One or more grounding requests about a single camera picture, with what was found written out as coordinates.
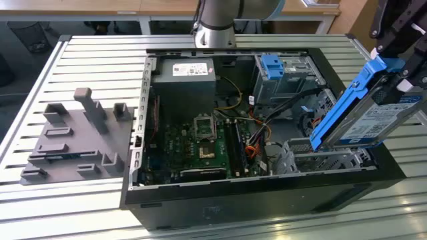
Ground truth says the red yellow power wire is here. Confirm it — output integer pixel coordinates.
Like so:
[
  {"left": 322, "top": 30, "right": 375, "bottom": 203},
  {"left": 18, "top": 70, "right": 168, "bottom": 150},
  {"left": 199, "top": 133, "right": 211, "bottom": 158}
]
[{"left": 246, "top": 122, "right": 274, "bottom": 148}]

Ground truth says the gold chipset heat sink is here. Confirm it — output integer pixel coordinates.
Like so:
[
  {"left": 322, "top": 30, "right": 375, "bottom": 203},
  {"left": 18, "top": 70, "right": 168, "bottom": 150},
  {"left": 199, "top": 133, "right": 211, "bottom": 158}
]
[{"left": 198, "top": 146, "right": 218, "bottom": 160}]

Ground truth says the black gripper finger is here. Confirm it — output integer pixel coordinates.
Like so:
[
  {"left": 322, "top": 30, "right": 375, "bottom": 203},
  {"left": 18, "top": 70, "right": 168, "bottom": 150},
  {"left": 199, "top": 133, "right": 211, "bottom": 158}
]
[
  {"left": 373, "top": 32, "right": 427, "bottom": 106},
  {"left": 369, "top": 0, "right": 427, "bottom": 60}
]

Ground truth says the silver disk bay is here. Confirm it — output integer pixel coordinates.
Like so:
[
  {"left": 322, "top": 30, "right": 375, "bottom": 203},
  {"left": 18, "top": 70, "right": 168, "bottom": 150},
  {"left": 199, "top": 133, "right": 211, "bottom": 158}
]
[{"left": 271, "top": 138, "right": 381, "bottom": 176}]

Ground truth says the black open PC case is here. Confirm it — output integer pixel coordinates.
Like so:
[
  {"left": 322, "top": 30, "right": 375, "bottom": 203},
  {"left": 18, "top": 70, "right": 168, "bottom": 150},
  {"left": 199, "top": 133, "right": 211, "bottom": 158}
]
[{"left": 119, "top": 46, "right": 409, "bottom": 232}]

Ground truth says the brown wooden cabinet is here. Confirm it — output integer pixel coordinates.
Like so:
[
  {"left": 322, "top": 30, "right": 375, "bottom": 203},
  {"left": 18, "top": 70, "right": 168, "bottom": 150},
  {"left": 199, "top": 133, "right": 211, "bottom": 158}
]
[{"left": 329, "top": 0, "right": 381, "bottom": 36}]

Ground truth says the silver drive cage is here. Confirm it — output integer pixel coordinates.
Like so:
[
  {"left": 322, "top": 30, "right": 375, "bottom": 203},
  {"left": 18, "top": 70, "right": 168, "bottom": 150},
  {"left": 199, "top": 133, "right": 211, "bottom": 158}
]
[{"left": 251, "top": 53, "right": 330, "bottom": 118}]

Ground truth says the orange wire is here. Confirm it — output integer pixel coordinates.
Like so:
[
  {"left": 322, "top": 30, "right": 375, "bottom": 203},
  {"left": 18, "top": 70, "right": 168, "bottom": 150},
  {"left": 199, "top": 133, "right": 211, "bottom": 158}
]
[{"left": 244, "top": 145, "right": 266, "bottom": 161}]

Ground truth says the green motherboard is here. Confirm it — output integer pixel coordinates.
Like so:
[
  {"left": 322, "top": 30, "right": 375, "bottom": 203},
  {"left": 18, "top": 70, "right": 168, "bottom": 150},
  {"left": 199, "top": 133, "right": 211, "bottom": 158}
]
[{"left": 146, "top": 117, "right": 268, "bottom": 185}]

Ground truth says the black case fan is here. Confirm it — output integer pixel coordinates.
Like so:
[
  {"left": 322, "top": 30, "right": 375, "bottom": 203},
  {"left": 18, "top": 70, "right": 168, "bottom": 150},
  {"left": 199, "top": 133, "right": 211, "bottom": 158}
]
[{"left": 298, "top": 88, "right": 341, "bottom": 138}]

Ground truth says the hard disk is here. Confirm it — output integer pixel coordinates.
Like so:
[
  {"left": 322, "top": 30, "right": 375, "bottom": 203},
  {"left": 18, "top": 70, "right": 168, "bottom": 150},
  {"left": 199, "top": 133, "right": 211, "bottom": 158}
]
[{"left": 308, "top": 55, "right": 422, "bottom": 154}]

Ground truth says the black sleeved cable bundle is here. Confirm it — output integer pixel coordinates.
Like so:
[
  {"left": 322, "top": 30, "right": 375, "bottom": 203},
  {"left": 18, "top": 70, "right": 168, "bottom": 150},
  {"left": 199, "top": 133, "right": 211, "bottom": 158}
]
[{"left": 251, "top": 88, "right": 327, "bottom": 126}]

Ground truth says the CPU socket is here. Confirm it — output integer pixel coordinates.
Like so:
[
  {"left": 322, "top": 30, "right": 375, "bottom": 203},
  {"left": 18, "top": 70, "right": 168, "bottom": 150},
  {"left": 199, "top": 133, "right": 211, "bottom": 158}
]
[{"left": 192, "top": 113, "right": 219, "bottom": 141}]

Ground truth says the wooden desk white frame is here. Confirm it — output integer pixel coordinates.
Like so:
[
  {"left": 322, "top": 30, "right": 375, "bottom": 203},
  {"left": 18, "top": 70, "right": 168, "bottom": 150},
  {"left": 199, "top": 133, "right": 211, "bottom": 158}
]
[{"left": 0, "top": 0, "right": 342, "bottom": 36}]

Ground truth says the black graphics card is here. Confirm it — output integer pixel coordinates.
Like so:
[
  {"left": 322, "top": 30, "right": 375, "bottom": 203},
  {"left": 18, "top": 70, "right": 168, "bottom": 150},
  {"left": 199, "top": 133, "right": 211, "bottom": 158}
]
[{"left": 179, "top": 166, "right": 228, "bottom": 182}]

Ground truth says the thin yellow wire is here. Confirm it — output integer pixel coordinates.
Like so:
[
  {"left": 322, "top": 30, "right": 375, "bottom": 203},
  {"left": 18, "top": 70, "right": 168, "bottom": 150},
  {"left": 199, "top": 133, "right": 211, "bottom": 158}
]
[{"left": 215, "top": 76, "right": 244, "bottom": 111}]

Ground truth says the blue drive latch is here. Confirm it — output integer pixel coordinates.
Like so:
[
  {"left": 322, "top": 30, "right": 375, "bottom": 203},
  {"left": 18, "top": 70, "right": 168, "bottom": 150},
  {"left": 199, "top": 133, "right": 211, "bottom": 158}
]
[{"left": 260, "top": 54, "right": 286, "bottom": 81}]

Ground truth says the grey parts rack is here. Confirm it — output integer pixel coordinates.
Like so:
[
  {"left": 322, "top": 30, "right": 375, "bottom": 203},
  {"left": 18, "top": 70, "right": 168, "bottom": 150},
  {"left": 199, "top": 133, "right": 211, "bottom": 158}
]
[{"left": 19, "top": 87, "right": 139, "bottom": 186}]

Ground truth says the black mesh wastebasket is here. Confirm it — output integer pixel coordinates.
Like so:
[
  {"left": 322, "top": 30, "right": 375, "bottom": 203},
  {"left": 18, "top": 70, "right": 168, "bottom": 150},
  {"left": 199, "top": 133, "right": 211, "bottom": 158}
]
[{"left": 6, "top": 21, "right": 52, "bottom": 54}]

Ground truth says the black RAM stick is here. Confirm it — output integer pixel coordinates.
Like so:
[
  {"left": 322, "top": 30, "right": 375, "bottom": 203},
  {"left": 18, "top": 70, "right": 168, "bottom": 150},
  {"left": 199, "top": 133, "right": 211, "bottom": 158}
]
[{"left": 232, "top": 121, "right": 250, "bottom": 176}]

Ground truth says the grey power supply unit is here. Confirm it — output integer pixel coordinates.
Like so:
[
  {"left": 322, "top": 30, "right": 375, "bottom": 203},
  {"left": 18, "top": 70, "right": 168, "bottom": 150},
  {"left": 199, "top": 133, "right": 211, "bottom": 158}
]
[{"left": 151, "top": 58, "right": 218, "bottom": 116}]

